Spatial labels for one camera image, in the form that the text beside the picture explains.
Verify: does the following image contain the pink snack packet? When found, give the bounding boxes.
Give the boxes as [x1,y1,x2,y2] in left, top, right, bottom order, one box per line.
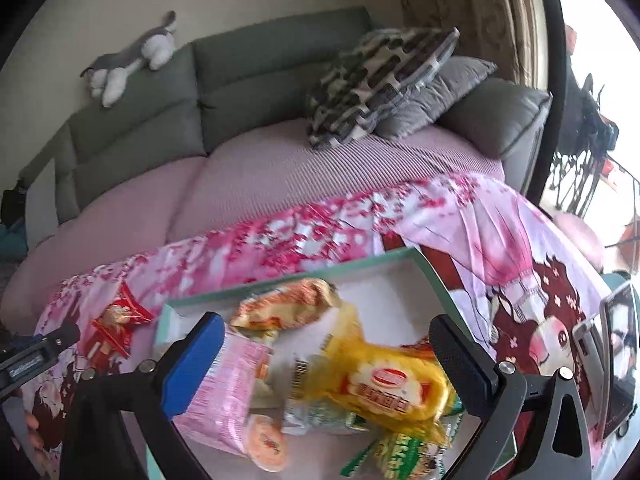
[172,322,275,458]

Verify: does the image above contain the pink round stool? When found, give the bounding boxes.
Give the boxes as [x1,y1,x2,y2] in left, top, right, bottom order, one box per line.
[551,211,607,273]

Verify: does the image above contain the tablet with dark screen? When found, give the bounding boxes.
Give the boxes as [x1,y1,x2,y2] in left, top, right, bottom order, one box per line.
[599,281,640,442]

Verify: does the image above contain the plain grey pillow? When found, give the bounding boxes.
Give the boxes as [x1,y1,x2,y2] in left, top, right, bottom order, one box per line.
[375,56,499,140]

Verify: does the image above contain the pink sofa cover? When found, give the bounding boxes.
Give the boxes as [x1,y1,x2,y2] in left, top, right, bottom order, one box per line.
[0,120,506,306]

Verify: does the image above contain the grey sofa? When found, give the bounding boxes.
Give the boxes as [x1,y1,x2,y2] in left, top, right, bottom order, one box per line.
[20,6,553,226]

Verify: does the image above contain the person's left hand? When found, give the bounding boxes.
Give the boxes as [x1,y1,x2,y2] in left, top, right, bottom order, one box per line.
[20,410,47,453]

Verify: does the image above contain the teal-rimmed white tray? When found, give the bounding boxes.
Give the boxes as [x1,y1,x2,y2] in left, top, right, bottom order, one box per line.
[154,246,521,480]

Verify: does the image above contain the black balcony railing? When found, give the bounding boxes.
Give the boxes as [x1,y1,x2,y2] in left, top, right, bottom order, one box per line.
[550,150,640,221]

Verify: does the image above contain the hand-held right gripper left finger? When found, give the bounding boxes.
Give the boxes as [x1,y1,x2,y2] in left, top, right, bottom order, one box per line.
[60,312,226,480]

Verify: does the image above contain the beige patterned curtain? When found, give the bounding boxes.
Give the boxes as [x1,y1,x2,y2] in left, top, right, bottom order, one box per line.
[394,0,548,92]

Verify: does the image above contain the printed cartoon blanket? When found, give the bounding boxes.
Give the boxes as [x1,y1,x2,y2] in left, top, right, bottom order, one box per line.
[0,172,640,480]

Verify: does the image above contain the silver green snack packet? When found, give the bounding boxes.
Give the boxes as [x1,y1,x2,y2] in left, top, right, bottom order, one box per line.
[282,397,373,437]

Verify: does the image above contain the green-edged rice cracker packet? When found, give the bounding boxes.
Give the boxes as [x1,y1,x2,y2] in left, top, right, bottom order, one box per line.
[339,422,463,480]

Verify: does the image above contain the white persimmon-print snack packet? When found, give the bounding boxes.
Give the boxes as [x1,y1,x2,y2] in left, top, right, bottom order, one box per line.
[245,355,301,475]

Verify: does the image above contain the yellow bread packet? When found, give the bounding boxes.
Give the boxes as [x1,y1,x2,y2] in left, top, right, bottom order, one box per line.
[295,304,458,438]

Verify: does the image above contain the cream orange-print snack packet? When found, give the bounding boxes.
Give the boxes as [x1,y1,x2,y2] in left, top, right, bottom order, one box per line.
[229,277,345,347]

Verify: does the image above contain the grey white plush toy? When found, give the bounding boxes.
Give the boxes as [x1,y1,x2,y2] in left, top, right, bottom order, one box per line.
[80,10,179,109]

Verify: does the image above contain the black window frame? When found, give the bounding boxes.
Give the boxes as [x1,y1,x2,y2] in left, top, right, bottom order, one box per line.
[530,0,568,206]

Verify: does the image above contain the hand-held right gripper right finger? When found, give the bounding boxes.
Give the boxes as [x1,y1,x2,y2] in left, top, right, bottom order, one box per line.
[428,314,593,480]

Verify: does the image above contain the black white patterned pillow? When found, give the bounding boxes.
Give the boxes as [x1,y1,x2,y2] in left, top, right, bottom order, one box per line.
[305,26,461,151]

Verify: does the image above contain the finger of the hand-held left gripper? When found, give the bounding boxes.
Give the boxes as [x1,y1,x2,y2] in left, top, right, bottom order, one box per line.
[0,322,82,397]

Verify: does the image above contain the red twisted snack packet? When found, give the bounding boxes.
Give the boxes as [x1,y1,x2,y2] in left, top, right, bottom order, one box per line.
[80,281,156,362]

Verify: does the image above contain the teal cloth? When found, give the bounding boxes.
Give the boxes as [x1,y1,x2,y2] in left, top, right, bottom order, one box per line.
[0,222,28,263]

